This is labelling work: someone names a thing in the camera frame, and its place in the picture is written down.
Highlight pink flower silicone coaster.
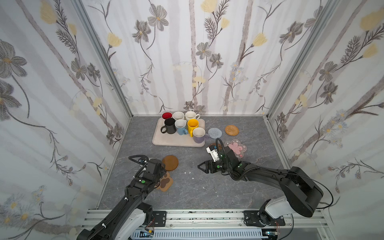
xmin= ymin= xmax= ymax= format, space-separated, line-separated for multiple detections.
xmin=225 ymin=139 xmax=247 ymax=159

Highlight brown paw print coaster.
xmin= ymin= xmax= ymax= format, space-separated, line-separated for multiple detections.
xmin=158 ymin=172 xmax=174 ymax=192

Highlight plain round wooden coaster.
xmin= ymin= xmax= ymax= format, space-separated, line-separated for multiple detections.
xmin=162 ymin=155 xmax=179 ymax=172

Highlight purple mug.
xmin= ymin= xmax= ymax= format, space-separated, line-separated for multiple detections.
xmin=193 ymin=127 xmax=210 ymax=144

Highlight blue woven round coaster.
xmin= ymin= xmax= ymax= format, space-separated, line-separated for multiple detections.
xmin=208 ymin=128 xmax=223 ymax=139

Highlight rattan woven round coaster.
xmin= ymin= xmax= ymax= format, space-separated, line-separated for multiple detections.
xmin=225 ymin=125 xmax=240 ymax=136

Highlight beige serving tray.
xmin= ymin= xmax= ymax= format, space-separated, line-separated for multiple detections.
xmin=152 ymin=118 xmax=206 ymax=147

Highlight glossy brown round coaster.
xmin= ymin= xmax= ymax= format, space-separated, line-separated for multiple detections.
xmin=208 ymin=143 xmax=223 ymax=152

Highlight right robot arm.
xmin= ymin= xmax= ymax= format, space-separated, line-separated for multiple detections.
xmin=198 ymin=146 xmax=324 ymax=227

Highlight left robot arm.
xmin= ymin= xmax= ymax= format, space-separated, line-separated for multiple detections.
xmin=77 ymin=159 xmax=166 ymax=240

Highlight yellow mug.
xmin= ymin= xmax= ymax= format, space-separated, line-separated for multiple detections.
xmin=188 ymin=119 xmax=199 ymax=137

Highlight black mug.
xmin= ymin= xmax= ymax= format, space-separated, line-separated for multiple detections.
xmin=161 ymin=118 xmax=177 ymax=135

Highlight light blue mug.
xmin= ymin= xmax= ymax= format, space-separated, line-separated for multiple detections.
xmin=175 ymin=119 xmax=189 ymax=136

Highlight red interior mug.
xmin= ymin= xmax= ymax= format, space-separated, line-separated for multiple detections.
xmin=162 ymin=112 xmax=173 ymax=120

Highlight white mug back middle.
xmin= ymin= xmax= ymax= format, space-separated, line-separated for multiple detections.
xmin=172 ymin=111 xmax=185 ymax=121

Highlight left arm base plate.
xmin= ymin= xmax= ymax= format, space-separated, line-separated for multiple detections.
xmin=146 ymin=211 xmax=167 ymax=228

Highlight white mug with handle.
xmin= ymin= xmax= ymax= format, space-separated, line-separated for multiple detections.
xmin=185 ymin=111 xmax=201 ymax=122

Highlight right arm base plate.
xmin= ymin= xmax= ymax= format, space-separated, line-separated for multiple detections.
xmin=243 ymin=211 xmax=286 ymax=228

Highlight white cable duct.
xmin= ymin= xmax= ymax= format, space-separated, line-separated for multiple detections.
xmin=130 ymin=229 xmax=268 ymax=240

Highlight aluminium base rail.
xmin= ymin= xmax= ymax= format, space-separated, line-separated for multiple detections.
xmin=80 ymin=209 xmax=326 ymax=230

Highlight left corner aluminium post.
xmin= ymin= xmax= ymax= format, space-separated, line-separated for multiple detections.
xmin=71 ymin=0 xmax=134 ymax=120

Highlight corner aluminium post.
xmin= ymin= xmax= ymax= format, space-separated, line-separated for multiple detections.
xmin=266 ymin=1 xmax=339 ymax=120
xmin=71 ymin=0 xmax=134 ymax=120

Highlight right corner aluminium post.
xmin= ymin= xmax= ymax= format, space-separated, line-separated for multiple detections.
xmin=266 ymin=1 xmax=339 ymax=120

